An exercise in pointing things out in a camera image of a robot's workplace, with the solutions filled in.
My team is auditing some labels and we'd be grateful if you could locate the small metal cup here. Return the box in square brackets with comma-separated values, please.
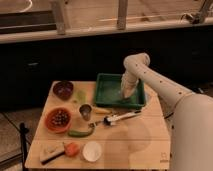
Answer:
[79, 104, 92, 121]

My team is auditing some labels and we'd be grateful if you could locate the light green toy vegetable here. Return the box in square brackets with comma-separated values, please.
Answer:
[75, 90, 86, 104]

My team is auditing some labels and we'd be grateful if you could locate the green chili pepper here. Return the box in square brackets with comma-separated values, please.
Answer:
[68, 127, 95, 138]

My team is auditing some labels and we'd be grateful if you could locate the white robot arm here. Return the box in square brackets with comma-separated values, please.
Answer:
[121, 53, 213, 171]

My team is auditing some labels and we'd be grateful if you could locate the orange bowl with contents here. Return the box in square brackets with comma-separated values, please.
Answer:
[44, 107, 72, 133]

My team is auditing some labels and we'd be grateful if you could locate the orange toy carrot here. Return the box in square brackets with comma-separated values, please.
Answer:
[65, 143, 80, 157]

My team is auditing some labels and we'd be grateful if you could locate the wooden folding table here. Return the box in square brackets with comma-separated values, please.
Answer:
[25, 86, 170, 170]

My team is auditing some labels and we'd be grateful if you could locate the white handled kitchen tool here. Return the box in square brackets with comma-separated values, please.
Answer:
[89, 110, 142, 128]

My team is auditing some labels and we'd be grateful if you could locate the yellow toy banana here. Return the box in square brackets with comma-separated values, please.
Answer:
[93, 107, 111, 114]

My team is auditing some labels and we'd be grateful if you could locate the green plastic tray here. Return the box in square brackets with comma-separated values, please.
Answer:
[94, 73, 146, 110]

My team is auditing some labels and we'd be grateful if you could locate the dark red bowl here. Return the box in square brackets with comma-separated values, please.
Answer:
[53, 81, 73, 100]

